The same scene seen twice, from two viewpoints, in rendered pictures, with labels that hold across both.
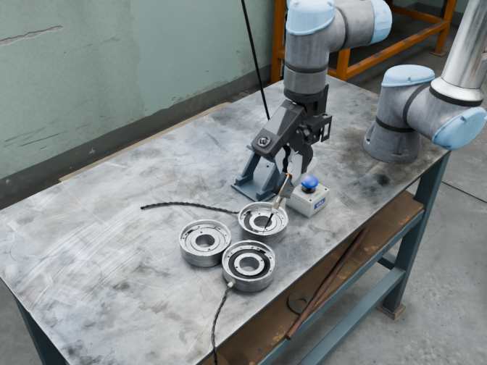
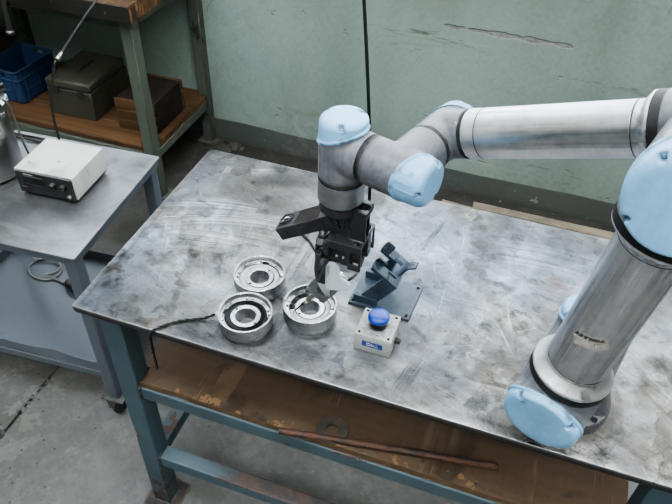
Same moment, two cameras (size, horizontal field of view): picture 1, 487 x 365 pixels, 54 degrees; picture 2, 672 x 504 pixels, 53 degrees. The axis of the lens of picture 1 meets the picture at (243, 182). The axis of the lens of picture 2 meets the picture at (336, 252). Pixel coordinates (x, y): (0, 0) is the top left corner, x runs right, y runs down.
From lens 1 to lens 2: 100 cm
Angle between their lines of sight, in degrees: 48
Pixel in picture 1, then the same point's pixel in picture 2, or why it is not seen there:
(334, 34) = (341, 159)
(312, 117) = (345, 236)
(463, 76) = (554, 345)
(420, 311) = not seen: outside the picture
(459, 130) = (517, 407)
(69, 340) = (131, 250)
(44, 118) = not seen: hidden behind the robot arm
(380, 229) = (511, 485)
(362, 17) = (380, 163)
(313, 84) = (323, 196)
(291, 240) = (310, 343)
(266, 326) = (286, 409)
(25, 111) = not seen: hidden behind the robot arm
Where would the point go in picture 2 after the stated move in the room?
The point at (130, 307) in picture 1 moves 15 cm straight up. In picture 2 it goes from (174, 267) to (164, 211)
